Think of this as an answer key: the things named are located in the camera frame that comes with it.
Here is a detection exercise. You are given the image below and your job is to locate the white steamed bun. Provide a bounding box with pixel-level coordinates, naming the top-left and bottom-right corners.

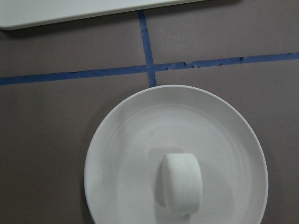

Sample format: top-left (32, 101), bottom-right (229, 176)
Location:
top-left (162, 153), bottom-right (203, 215)

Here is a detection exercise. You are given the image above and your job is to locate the white bear tray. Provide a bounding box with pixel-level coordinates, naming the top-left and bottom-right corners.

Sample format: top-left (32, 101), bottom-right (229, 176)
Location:
top-left (0, 0), bottom-right (243, 31)

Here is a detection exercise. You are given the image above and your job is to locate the cream round plate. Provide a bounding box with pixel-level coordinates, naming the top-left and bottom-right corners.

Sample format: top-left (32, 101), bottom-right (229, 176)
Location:
top-left (84, 85), bottom-right (268, 224)

